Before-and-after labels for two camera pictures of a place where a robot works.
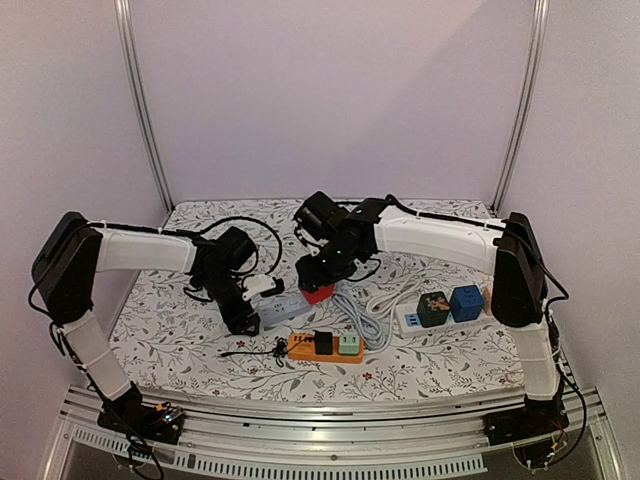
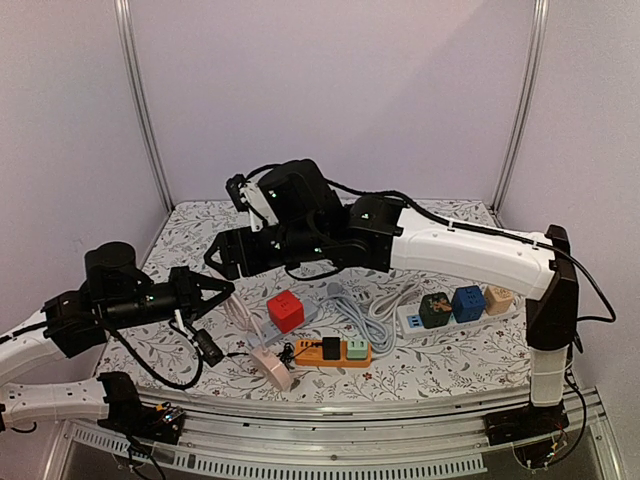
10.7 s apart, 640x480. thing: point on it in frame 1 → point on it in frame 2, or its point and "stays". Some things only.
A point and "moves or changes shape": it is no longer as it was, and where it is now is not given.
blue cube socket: (466, 303) stays
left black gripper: (239, 327) → (187, 284)
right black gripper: (318, 273) → (240, 251)
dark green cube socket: (433, 309) stays
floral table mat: (405, 325) stays
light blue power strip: (281, 308) → (375, 333)
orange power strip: (302, 346) moves or changes shape
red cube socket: (322, 293) → (286, 310)
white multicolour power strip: (408, 324) stays
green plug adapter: (348, 344) moves or changes shape
